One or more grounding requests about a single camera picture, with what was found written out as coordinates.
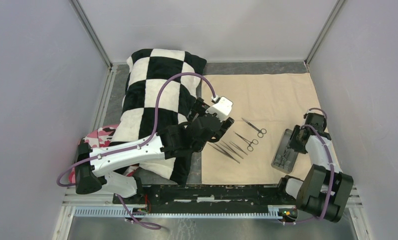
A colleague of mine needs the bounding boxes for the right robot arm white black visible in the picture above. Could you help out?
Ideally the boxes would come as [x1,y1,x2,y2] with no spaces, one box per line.
[271,107,354,223]

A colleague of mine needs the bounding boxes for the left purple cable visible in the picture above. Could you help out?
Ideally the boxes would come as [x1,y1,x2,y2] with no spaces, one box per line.
[56,72,219,230]

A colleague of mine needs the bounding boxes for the steel tweezers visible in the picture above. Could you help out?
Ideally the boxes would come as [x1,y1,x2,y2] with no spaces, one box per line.
[229,141,248,155]
[222,141,243,159]
[208,143,240,164]

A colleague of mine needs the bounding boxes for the beige surgical wrap cloth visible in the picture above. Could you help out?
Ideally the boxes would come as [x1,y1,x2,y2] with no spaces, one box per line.
[201,73,321,185]

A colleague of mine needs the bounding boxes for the surgical instruments in tray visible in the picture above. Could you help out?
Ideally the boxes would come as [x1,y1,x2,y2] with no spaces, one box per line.
[273,148,295,169]

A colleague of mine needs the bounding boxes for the steel forceps scissors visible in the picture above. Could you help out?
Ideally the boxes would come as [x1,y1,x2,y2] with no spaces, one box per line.
[241,117,267,138]
[234,132,259,152]

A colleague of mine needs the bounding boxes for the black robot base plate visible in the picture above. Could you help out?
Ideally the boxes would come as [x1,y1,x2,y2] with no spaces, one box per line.
[123,184,296,214]

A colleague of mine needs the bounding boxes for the pink camouflage cloth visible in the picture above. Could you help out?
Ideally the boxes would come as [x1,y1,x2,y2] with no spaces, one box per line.
[79,124,139,177]

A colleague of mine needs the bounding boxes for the black white checkered blanket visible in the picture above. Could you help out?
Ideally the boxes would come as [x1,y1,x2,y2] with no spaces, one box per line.
[106,48,208,186]

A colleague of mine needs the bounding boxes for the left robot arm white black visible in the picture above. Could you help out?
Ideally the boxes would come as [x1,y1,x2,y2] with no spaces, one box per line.
[73,96,234,204]

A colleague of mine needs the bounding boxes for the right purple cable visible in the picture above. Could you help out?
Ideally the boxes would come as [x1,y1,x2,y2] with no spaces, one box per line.
[298,107,336,225]

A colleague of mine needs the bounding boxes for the white toothed cable rail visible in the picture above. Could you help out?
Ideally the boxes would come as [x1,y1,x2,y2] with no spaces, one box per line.
[73,206,295,220]

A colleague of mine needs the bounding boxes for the metal surgical instrument tray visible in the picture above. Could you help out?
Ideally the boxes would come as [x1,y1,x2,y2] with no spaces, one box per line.
[271,128,299,174]

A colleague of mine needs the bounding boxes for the purple cable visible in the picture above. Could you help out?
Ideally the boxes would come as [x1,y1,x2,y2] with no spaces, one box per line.
[298,107,336,225]
[56,72,219,230]

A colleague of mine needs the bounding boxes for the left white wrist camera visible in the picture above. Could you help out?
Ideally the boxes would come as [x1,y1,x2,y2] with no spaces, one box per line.
[205,95,233,122]

